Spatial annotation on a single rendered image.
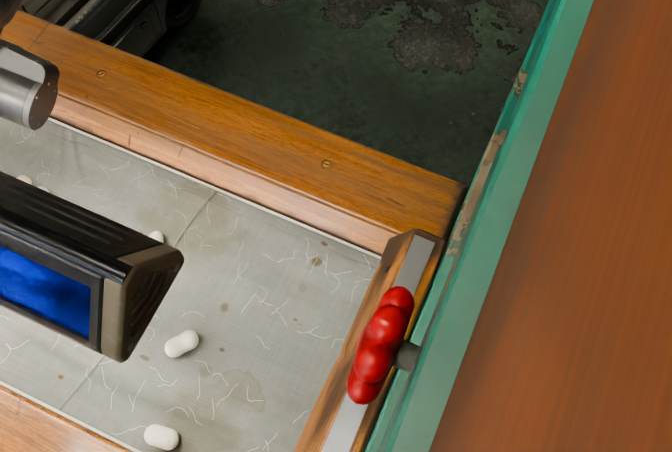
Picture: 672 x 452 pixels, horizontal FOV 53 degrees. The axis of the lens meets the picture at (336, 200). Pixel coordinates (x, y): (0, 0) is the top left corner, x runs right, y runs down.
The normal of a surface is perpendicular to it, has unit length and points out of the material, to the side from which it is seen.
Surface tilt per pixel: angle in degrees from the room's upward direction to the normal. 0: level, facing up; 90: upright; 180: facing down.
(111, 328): 58
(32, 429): 0
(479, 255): 0
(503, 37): 0
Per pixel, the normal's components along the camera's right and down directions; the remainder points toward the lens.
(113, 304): -0.34, 0.47
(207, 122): 0.01, -0.43
